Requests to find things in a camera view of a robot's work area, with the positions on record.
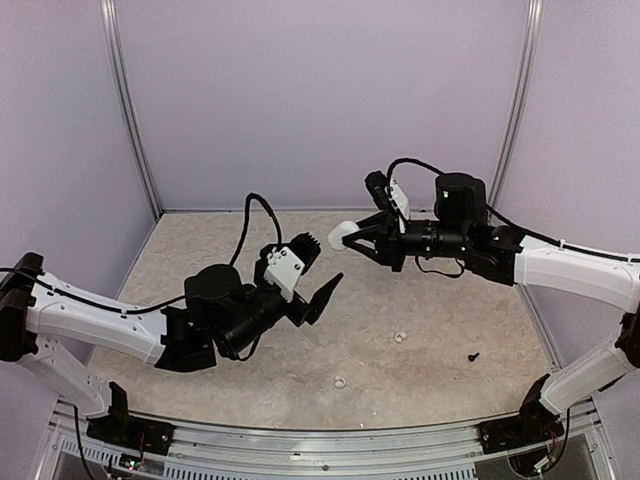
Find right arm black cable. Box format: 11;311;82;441
387;157;640;264

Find left aluminium frame post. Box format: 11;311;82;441
99;0;164;222

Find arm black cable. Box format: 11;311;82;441
387;157;640;264
227;193;284;266

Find aluminium frame post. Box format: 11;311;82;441
489;0;544;208
99;0;164;222

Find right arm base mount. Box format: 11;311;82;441
478;414;565;454

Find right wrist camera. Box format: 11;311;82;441
365;171;411;233

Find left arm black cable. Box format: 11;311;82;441
227;193;284;266

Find front aluminium rail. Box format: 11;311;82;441
47;397;609;480

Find right aluminium frame post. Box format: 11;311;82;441
489;0;544;208

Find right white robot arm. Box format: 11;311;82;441
328;171;639;444

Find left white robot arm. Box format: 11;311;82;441
1;248;343;445

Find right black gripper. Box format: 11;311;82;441
342;209;470;272

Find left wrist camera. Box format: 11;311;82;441
256;232;321;303

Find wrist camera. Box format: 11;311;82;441
256;232;321;303
365;171;411;233

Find white earbud charging case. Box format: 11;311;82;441
327;221;360;251

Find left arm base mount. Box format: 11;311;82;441
87;416;175;456

